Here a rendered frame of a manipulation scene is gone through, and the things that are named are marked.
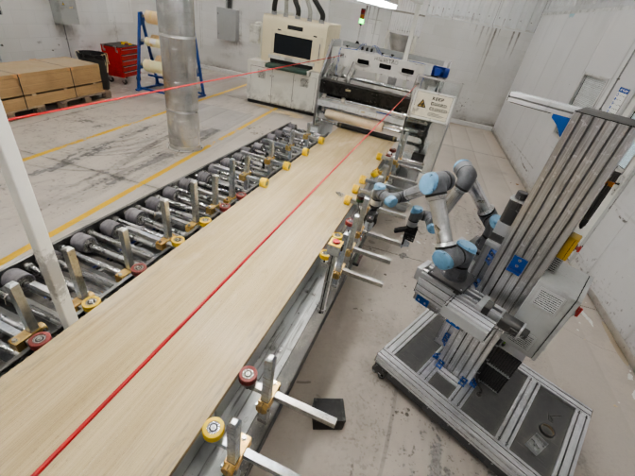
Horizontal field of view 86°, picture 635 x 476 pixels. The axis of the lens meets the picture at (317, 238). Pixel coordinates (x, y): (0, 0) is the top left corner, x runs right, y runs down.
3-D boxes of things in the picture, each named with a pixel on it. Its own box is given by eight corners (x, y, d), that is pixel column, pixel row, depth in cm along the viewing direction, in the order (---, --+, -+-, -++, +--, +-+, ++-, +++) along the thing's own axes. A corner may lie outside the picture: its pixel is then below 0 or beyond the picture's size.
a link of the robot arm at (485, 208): (488, 233, 238) (453, 172, 218) (482, 222, 251) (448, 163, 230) (506, 226, 233) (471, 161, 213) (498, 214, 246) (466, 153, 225)
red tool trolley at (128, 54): (143, 80, 870) (138, 44, 825) (125, 85, 807) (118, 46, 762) (125, 76, 872) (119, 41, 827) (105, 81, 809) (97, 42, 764)
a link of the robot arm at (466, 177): (485, 178, 206) (437, 237, 233) (480, 170, 215) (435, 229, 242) (469, 169, 204) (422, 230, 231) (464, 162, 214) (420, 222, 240)
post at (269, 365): (268, 420, 157) (277, 355, 130) (265, 428, 154) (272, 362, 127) (262, 417, 157) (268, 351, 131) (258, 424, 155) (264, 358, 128)
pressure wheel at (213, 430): (198, 445, 132) (197, 430, 125) (213, 427, 138) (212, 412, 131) (214, 456, 129) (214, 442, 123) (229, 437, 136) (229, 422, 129)
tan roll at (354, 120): (420, 141, 447) (423, 131, 440) (420, 143, 437) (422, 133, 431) (319, 114, 479) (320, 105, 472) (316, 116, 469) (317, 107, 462)
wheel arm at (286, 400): (335, 422, 145) (337, 416, 143) (333, 430, 142) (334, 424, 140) (245, 381, 154) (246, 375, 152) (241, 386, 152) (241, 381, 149)
